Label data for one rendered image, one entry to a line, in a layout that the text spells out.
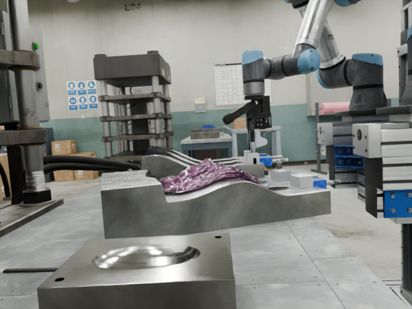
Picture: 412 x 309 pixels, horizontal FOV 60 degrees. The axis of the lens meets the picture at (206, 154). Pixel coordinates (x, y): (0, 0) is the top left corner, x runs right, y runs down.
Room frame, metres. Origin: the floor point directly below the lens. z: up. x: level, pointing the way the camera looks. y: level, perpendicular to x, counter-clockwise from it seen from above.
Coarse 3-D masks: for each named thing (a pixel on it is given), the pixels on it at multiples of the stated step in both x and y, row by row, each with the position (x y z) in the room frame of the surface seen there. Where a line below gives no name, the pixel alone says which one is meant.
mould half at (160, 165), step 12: (144, 156) 1.11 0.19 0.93; (156, 156) 1.10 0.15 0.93; (168, 156) 1.13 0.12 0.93; (180, 156) 1.25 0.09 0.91; (144, 168) 1.10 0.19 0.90; (156, 168) 1.10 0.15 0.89; (168, 168) 1.10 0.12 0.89; (180, 168) 1.10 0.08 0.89; (240, 168) 1.09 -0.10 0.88; (252, 168) 1.09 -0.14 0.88
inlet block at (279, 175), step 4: (272, 172) 0.99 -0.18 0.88; (276, 172) 0.97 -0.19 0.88; (280, 172) 0.96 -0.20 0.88; (284, 172) 0.96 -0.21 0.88; (288, 172) 0.96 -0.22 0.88; (292, 172) 1.01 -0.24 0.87; (296, 172) 1.01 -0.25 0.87; (272, 176) 0.99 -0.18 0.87; (276, 176) 0.97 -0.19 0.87; (280, 176) 0.96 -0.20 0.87; (284, 176) 0.96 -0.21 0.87; (288, 176) 0.96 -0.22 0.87; (316, 176) 1.01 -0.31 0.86; (276, 180) 0.97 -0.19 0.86; (280, 180) 0.96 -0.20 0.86; (284, 180) 0.96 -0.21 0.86; (288, 180) 0.96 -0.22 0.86
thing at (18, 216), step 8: (8, 200) 1.30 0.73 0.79; (56, 200) 1.25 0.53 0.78; (0, 208) 1.18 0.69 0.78; (8, 208) 1.16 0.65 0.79; (16, 208) 1.15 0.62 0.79; (24, 208) 1.14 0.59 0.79; (32, 208) 1.13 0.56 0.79; (40, 208) 1.13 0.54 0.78; (48, 208) 1.18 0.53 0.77; (0, 216) 1.05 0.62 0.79; (8, 216) 1.04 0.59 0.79; (16, 216) 1.03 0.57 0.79; (24, 216) 1.03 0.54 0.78; (32, 216) 1.07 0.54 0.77; (0, 224) 0.95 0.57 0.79; (8, 224) 0.95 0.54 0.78; (16, 224) 0.98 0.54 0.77; (24, 224) 1.02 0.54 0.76; (0, 232) 0.91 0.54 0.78; (8, 232) 0.94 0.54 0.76
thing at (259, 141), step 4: (256, 132) 1.23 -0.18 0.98; (256, 136) 1.23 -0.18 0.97; (260, 136) 1.23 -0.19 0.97; (256, 140) 1.23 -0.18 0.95; (260, 140) 1.23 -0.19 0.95; (264, 140) 1.23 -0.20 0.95; (252, 144) 1.22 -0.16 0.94; (256, 144) 1.22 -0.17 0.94; (260, 144) 1.22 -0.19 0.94; (264, 144) 1.22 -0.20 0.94; (252, 148) 1.22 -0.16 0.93; (252, 152) 1.22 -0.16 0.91
